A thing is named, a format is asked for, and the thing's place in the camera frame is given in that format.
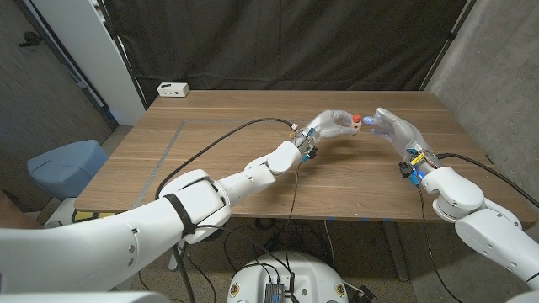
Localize black backdrop curtain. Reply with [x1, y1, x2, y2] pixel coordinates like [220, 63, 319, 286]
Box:
[102, 0, 469, 105]

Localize white table leg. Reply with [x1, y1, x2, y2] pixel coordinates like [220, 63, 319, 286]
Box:
[167, 243, 185, 272]

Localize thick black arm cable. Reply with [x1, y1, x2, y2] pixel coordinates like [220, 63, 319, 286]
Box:
[153, 117, 296, 201]
[436, 151, 539, 210]

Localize yellow black striped base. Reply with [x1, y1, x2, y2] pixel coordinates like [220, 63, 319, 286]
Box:
[70, 210, 117, 223]

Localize grey electronics box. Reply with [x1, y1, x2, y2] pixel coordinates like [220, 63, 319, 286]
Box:
[264, 282, 287, 303]

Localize black backdrop stand pole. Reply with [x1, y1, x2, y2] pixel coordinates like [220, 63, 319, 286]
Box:
[95, 0, 149, 111]
[418, 0, 479, 92]

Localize white power strip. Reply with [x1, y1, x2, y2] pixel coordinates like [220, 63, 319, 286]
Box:
[156, 82, 191, 98]

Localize blue padded stool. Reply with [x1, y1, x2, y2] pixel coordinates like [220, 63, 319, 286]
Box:
[26, 139, 110, 201]

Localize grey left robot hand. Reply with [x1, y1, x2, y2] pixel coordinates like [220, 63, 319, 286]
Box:
[299, 109, 359, 147]

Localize black cable bundle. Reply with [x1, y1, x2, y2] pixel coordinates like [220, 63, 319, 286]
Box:
[221, 217, 334, 273]

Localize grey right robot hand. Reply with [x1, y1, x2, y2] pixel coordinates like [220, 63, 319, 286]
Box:
[361, 107, 439, 169]

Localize thin black hanging cable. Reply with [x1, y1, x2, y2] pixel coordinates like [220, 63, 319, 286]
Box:
[283, 162, 301, 273]
[415, 184, 467, 303]

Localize black round disc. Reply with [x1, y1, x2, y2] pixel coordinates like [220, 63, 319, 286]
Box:
[204, 218, 227, 243]

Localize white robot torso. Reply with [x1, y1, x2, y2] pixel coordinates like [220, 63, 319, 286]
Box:
[227, 250, 350, 303]

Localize grey table leg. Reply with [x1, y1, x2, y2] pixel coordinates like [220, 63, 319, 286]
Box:
[380, 221, 411, 283]

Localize person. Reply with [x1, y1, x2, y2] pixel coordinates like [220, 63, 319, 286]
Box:
[0, 193, 43, 231]

